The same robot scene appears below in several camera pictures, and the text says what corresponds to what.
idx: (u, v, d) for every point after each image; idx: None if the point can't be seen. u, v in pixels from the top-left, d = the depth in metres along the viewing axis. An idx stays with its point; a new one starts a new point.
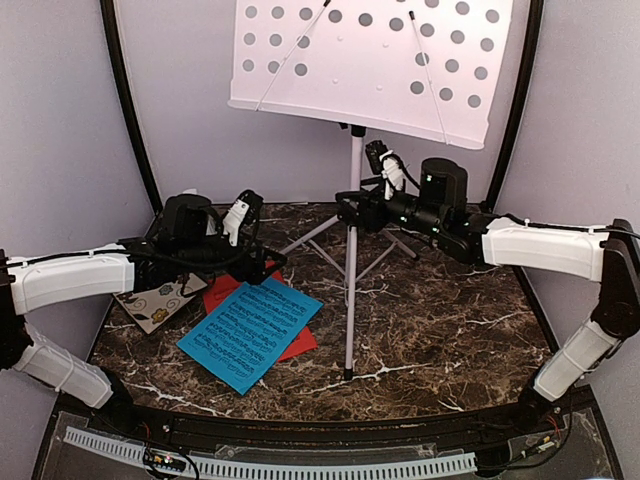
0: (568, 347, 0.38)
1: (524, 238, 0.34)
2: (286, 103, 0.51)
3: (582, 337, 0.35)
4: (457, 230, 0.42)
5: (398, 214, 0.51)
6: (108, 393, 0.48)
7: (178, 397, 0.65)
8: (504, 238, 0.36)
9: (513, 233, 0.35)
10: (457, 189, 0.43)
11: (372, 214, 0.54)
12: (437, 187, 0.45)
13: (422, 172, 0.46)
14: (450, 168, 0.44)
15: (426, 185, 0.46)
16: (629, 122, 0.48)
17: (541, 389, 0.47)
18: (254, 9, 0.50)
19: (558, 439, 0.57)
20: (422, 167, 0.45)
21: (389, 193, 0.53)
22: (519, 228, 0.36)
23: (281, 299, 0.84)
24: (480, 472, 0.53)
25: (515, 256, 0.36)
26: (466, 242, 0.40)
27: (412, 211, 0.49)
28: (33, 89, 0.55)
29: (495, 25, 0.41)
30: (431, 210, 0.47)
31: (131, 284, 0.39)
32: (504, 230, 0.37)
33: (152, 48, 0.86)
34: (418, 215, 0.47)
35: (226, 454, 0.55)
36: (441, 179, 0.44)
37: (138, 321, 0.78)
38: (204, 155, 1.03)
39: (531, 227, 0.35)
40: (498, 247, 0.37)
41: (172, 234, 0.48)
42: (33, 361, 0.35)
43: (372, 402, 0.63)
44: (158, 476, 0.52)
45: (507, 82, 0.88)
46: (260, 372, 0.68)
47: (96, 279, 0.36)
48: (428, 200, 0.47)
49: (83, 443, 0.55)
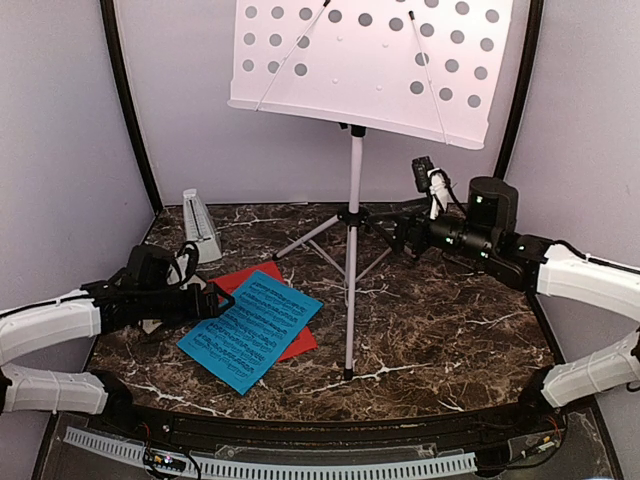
0: (595, 368, 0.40)
1: (583, 275, 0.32)
2: (286, 103, 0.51)
3: (614, 363, 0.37)
4: (513, 254, 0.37)
5: (442, 236, 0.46)
6: (104, 396, 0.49)
7: (178, 397, 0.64)
8: (560, 271, 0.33)
9: (572, 267, 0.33)
10: (510, 210, 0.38)
11: (415, 235, 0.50)
12: (487, 208, 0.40)
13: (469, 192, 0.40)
14: (500, 186, 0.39)
15: (474, 207, 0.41)
16: (629, 122, 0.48)
17: (547, 396, 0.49)
18: (254, 9, 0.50)
19: (559, 439, 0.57)
20: (469, 187, 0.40)
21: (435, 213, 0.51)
22: (580, 262, 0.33)
23: (282, 299, 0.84)
24: (480, 472, 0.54)
25: (567, 288, 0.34)
26: (521, 268, 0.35)
27: (458, 233, 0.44)
28: (33, 89, 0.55)
29: (496, 24, 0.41)
30: (480, 233, 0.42)
31: (99, 328, 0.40)
32: (562, 261, 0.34)
33: (152, 49, 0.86)
34: (466, 238, 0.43)
35: (226, 454, 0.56)
36: (492, 200, 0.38)
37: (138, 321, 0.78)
38: (204, 155, 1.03)
39: (590, 262, 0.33)
40: (554, 279, 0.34)
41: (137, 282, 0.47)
42: (18, 398, 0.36)
43: (372, 402, 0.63)
44: (159, 476, 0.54)
45: (507, 81, 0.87)
46: (260, 372, 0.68)
47: (65, 326, 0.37)
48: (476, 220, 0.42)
49: (83, 443, 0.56)
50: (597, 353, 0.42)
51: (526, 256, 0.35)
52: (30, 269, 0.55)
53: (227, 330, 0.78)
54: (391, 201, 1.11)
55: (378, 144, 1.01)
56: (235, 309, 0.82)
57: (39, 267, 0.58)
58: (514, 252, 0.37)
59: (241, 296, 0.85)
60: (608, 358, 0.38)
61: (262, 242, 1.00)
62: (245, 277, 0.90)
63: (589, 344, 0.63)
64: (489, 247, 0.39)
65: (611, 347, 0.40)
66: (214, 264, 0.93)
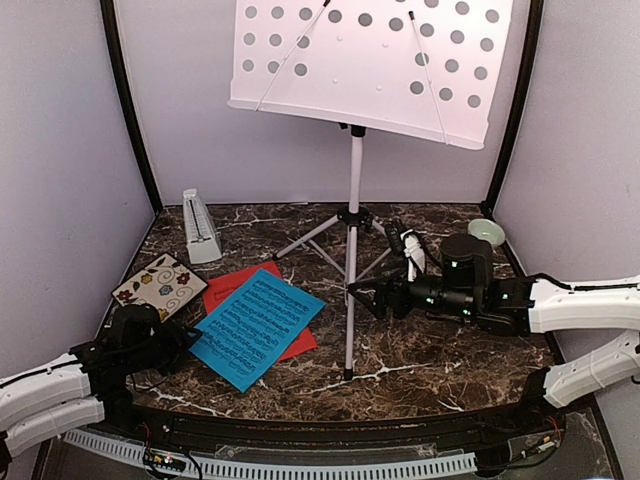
0: (599, 372, 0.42)
1: (576, 305, 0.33)
2: (286, 102, 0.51)
3: (621, 360, 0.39)
4: (501, 303, 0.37)
5: (423, 296, 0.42)
6: (100, 406, 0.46)
7: (178, 397, 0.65)
8: (552, 309, 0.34)
9: (562, 302, 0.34)
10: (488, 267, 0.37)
11: (396, 300, 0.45)
12: (464, 270, 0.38)
13: (442, 258, 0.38)
14: (470, 246, 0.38)
15: (451, 269, 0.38)
16: (629, 123, 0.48)
17: (550, 398, 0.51)
18: (254, 9, 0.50)
19: (558, 439, 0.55)
20: (441, 253, 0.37)
21: (413, 275, 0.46)
22: (565, 294, 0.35)
23: (285, 298, 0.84)
24: (480, 472, 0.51)
25: (562, 322, 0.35)
26: (510, 318, 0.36)
27: (439, 292, 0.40)
28: (33, 88, 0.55)
29: (496, 25, 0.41)
30: (460, 290, 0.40)
31: (88, 390, 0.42)
32: (550, 298, 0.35)
33: (152, 49, 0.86)
34: (449, 296, 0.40)
35: (226, 454, 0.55)
36: (469, 261, 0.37)
37: None
38: (204, 155, 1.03)
39: (576, 291, 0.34)
40: (546, 318, 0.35)
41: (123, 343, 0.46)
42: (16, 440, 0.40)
43: (372, 402, 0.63)
44: (159, 476, 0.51)
45: (507, 81, 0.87)
46: (260, 371, 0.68)
47: (57, 391, 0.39)
48: (453, 278, 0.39)
49: (83, 443, 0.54)
50: (596, 351, 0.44)
51: (513, 305, 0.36)
52: (30, 269, 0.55)
53: (230, 328, 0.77)
54: (391, 201, 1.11)
55: (378, 144, 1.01)
56: (238, 306, 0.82)
57: (39, 266, 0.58)
58: (499, 303, 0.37)
59: (244, 294, 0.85)
60: (612, 357, 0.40)
61: (262, 243, 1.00)
62: (247, 275, 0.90)
63: (589, 343, 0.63)
64: (474, 302, 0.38)
65: (608, 345, 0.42)
66: (214, 264, 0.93)
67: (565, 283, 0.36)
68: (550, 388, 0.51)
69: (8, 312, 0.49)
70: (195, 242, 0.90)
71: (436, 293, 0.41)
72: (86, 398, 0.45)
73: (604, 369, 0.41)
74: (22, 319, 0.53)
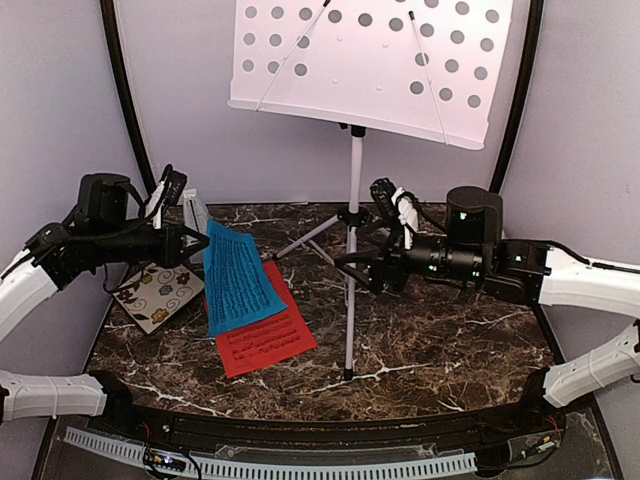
0: (598, 370, 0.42)
1: (595, 282, 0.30)
2: (286, 102, 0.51)
3: (620, 359, 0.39)
4: (510, 266, 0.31)
5: (424, 262, 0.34)
6: (103, 397, 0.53)
7: (178, 397, 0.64)
8: (567, 283, 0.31)
9: (580, 277, 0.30)
10: (500, 222, 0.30)
11: (392, 274, 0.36)
12: (471, 223, 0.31)
13: (447, 209, 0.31)
14: (482, 197, 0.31)
15: (456, 222, 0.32)
16: (630, 123, 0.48)
17: (550, 398, 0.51)
18: (254, 9, 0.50)
19: (559, 439, 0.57)
20: (447, 203, 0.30)
21: (410, 243, 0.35)
22: (584, 269, 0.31)
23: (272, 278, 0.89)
24: (480, 472, 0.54)
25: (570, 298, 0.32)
26: (520, 280, 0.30)
27: (442, 255, 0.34)
28: (33, 89, 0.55)
29: (495, 25, 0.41)
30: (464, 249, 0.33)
31: (55, 286, 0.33)
32: (567, 270, 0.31)
33: (152, 49, 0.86)
34: (454, 258, 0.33)
35: (226, 454, 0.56)
36: (479, 214, 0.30)
37: (137, 321, 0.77)
38: (204, 154, 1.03)
39: (594, 267, 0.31)
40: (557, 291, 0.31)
41: (97, 213, 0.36)
42: (18, 406, 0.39)
43: (372, 402, 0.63)
44: (159, 476, 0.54)
45: (507, 82, 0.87)
46: (218, 330, 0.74)
47: (18, 300, 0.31)
48: (458, 235, 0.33)
49: (83, 443, 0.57)
50: (595, 351, 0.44)
51: (526, 268, 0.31)
52: None
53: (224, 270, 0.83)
54: None
55: (378, 144, 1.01)
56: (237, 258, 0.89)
57: None
58: (508, 264, 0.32)
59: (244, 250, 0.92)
60: (611, 355, 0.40)
61: (261, 243, 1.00)
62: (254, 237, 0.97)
63: (589, 343, 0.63)
64: (482, 263, 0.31)
65: (608, 343, 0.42)
66: None
67: (583, 258, 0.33)
68: (549, 388, 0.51)
69: None
70: None
71: (440, 256, 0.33)
72: (90, 387, 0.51)
73: (604, 368, 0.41)
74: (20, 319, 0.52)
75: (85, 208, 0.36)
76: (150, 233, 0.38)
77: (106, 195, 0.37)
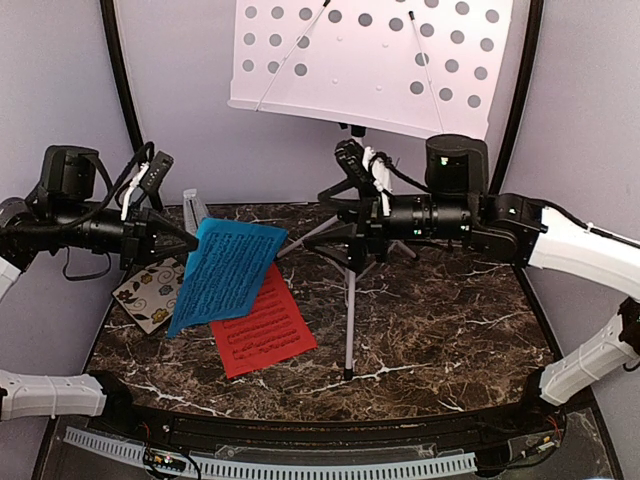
0: (588, 363, 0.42)
1: (591, 246, 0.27)
2: (286, 102, 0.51)
3: (607, 351, 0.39)
4: (500, 216, 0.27)
5: (411, 225, 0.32)
6: (102, 398, 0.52)
7: (178, 397, 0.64)
8: (563, 245, 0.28)
9: (577, 240, 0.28)
10: (483, 168, 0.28)
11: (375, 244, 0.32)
12: (455, 170, 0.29)
13: (429, 153, 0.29)
14: (464, 143, 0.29)
15: (438, 170, 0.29)
16: (629, 123, 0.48)
17: (548, 396, 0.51)
18: (254, 9, 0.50)
19: (559, 439, 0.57)
20: (426, 146, 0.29)
21: (388, 209, 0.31)
22: (584, 233, 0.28)
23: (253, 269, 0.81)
24: (480, 472, 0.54)
25: (558, 262, 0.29)
26: (512, 234, 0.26)
27: (428, 213, 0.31)
28: (33, 90, 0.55)
29: (496, 25, 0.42)
30: (452, 204, 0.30)
31: (14, 269, 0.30)
32: (565, 231, 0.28)
33: (152, 50, 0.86)
34: (441, 216, 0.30)
35: (226, 453, 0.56)
36: (461, 158, 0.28)
37: (137, 321, 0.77)
38: (204, 154, 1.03)
39: (592, 232, 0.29)
40: (548, 253, 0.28)
41: (58, 190, 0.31)
42: (17, 406, 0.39)
43: (372, 402, 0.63)
44: (159, 476, 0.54)
45: (507, 81, 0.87)
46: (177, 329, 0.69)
47: None
48: (442, 187, 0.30)
49: (83, 443, 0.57)
50: (584, 346, 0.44)
51: (524, 222, 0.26)
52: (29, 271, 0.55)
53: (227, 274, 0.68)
54: None
55: (378, 144, 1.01)
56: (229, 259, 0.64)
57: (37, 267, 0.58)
58: (498, 216, 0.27)
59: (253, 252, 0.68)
60: (599, 347, 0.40)
61: None
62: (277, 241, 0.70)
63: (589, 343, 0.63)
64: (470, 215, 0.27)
65: (595, 335, 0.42)
66: None
67: (581, 222, 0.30)
68: (545, 389, 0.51)
69: (7, 314, 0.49)
70: None
71: (423, 215, 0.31)
72: (89, 388, 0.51)
73: (594, 361, 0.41)
74: (20, 320, 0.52)
75: (45, 182, 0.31)
76: (115, 220, 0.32)
77: (68, 168, 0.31)
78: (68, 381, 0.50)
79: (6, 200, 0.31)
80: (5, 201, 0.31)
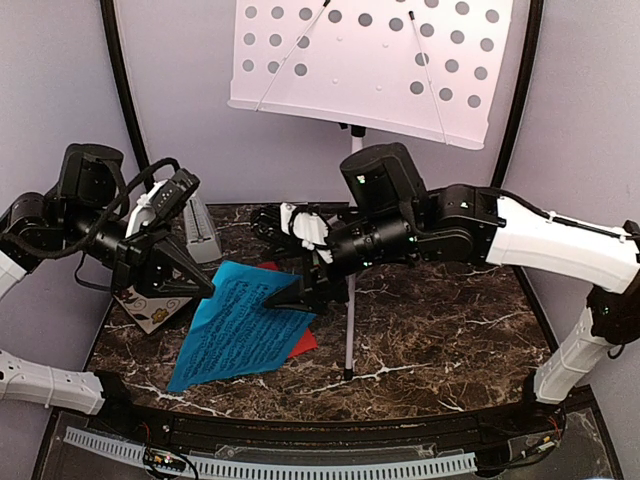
0: (569, 360, 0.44)
1: (553, 237, 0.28)
2: (286, 102, 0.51)
3: (583, 347, 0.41)
4: (447, 214, 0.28)
5: (359, 259, 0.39)
6: (99, 400, 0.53)
7: (178, 397, 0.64)
8: (527, 239, 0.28)
9: (540, 233, 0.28)
10: (403, 174, 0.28)
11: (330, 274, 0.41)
12: (376, 184, 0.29)
13: (346, 178, 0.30)
14: (378, 151, 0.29)
15: (362, 187, 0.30)
16: (629, 123, 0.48)
17: (546, 398, 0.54)
18: (254, 9, 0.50)
19: (559, 439, 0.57)
20: (342, 172, 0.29)
21: (328, 256, 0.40)
22: (545, 223, 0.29)
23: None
24: (480, 472, 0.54)
25: (522, 257, 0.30)
26: (463, 230, 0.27)
27: (370, 236, 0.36)
28: (34, 91, 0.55)
29: (496, 24, 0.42)
30: (387, 223, 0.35)
31: (21, 267, 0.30)
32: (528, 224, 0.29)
33: (151, 49, 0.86)
34: (383, 237, 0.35)
35: (226, 454, 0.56)
36: (379, 172, 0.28)
37: (138, 321, 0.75)
38: (204, 153, 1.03)
39: (553, 222, 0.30)
40: (511, 247, 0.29)
41: (74, 193, 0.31)
42: (11, 390, 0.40)
43: (372, 402, 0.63)
44: (159, 476, 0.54)
45: (507, 81, 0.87)
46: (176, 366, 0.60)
47: None
48: (374, 208, 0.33)
49: (83, 443, 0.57)
50: (564, 345, 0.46)
51: (479, 217, 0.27)
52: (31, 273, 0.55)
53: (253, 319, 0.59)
54: None
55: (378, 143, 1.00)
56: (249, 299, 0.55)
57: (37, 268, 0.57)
58: (448, 212, 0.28)
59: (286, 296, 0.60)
60: (576, 344, 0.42)
61: (261, 243, 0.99)
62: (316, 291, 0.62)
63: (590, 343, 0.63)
64: (410, 226, 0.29)
65: (571, 333, 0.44)
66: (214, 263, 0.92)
67: (544, 211, 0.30)
68: (539, 392, 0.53)
69: (7, 315, 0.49)
70: (195, 242, 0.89)
71: (366, 242, 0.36)
72: (87, 388, 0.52)
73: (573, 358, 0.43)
74: (20, 320, 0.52)
75: (63, 182, 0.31)
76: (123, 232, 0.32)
77: (86, 171, 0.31)
78: (70, 377, 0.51)
79: (25, 193, 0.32)
80: (23, 195, 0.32)
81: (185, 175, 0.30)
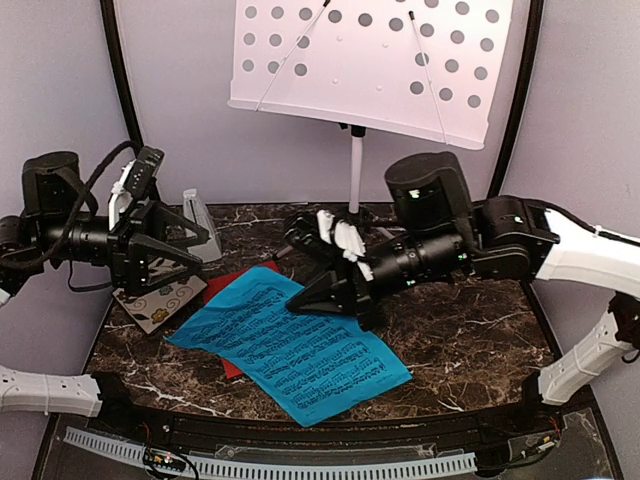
0: (586, 364, 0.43)
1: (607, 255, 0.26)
2: (286, 103, 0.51)
3: (604, 351, 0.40)
4: (498, 232, 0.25)
5: (403, 278, 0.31)
6: (98, 403, 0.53)
7: (178, 397, 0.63)
8: (577, 254, 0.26)
9: (593, 249, 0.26)
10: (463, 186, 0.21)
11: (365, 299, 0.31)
12: (430, 200, 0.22)
13: (390, 195, 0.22)
14: (431, 158, 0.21)
15: (407, 202, 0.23)
16: (630, 123, 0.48)
17: (551, 399, 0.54)
18: (254, 9, 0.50)
19: (558, 439, 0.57)
20: (388, 187, 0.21)
21: (369, 271, 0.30)
22: (595, 239, 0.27)
23: (342, 330, 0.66)
24: (480, 471, 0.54)
25: (567, 271, 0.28)
26: (521, 246, 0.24)
27: (415, 254, 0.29)
28: (34, 91, 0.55)
29: (496, 25, 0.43)
30: (433, 239, 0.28)
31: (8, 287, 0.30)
32: (579, 239, 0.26)
33: (151, 49, 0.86)
34: (430, 254, 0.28)
35: (226, 454, 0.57)
36: (433, 186, 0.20)
37: (137, 321, 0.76)
38: (204, 153, 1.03)
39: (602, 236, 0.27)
40: (561, 262, 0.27)
41: (38, 208, 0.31)
42: (8, 402, 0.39)
43: (372, 401, 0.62)
44: (159, 476, 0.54)
45: (507, 81, 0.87)
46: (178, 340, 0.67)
47: None
48: (420, 225, 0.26)
49: (83, 443, 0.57)
50: (580, 346, 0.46)
51: (538, 234, 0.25)
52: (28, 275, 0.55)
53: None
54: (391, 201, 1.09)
55: (378, 143, 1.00)
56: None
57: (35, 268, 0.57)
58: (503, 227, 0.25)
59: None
60: (596, 347, 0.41)
61: (261, 243, 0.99)
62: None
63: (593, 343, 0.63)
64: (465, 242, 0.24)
65: (590, 337, 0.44)
66: (214, 263, 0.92)
67: (590, 225, 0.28)
68: (546, 392, 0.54)
69: (6, 315, 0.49)
70: None
71: (412, 260, 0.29)
72: (85, 391, 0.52)
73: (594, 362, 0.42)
74: (19, 321, 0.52)
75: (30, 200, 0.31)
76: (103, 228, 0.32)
77: (45, 185, 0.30)
78: (66, 382, 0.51)
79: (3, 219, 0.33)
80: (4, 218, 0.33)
81: (149, 150, 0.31)
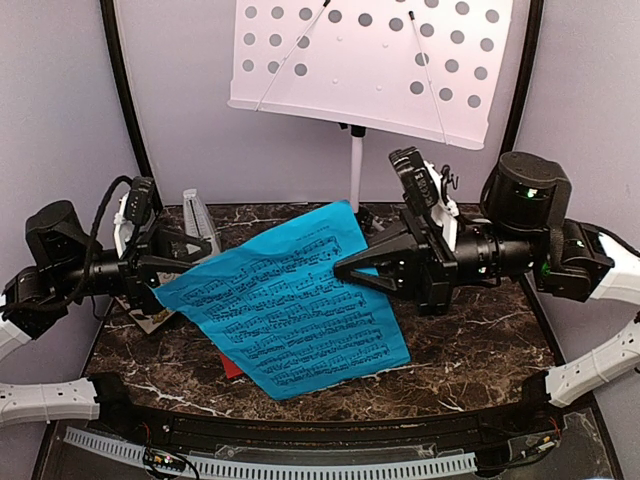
0: (604, 369, 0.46)
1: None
2: (286, 103, 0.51)
3: (626, 357, 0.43)
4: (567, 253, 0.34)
5: (477, 265, 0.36)
6: (96, 406, 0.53)
7: (178, 397, 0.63)
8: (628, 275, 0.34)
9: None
10: (564, 200, 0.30)
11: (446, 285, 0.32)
12: (536, 203, 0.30)
13: (515, 187, 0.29)
14: (548, 171, 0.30)
15: (517, 200, 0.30)
16: (630, 124, 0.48)
17: (556, 400, 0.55)
18: (254, 9, 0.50)
19: (558, 439, 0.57)
20: (517, 179, 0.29)
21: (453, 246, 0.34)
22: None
23: (374, 334, 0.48)
24: (480, 472, 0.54)
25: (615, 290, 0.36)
26: (584, 267, 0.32)
27: (495, 247, 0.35)
28: (34, 92, 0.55)
29: (496, 24, 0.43)
30: (513, 240, 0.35)
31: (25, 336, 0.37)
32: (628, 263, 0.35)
33: (151, 49, 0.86)
34: (509, 251, 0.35)
35: (226, 454, 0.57)
36: (547, 191, 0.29)
37: (138, 321, 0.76)
38: (205, 154, 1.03)
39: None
40: (614, 283, 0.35)
41: (49, 261, 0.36)
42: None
43: (372, 401, 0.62)
44: (159, 476, 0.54)
45: (507, 81, 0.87)
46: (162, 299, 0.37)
47: None
48: (510, 222, 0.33)
49: (83, 443, 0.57)
50: (599, 351, 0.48)
51: (598, 259, 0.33)
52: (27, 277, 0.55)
53: (294, 317, 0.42)
54: (391, 201, 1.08)
55: (378, 143, 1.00)
56: (311, 288, 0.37)
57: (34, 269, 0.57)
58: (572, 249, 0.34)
59: (352, 322, 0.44)
60: (618, 354, 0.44)
61: None
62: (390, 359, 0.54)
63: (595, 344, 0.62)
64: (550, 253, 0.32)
65: (611, 343, 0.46)
66: None
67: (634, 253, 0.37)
68: (554, 392, 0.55)
69: None
70: None
71: (491, 251, 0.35)
72: (82, 395, 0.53)
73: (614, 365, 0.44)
74: None
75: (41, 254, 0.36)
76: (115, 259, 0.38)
77: (50, 241, 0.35)
78: (62, 388, 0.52)
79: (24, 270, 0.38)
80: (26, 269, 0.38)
81: (140, 180, 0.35)
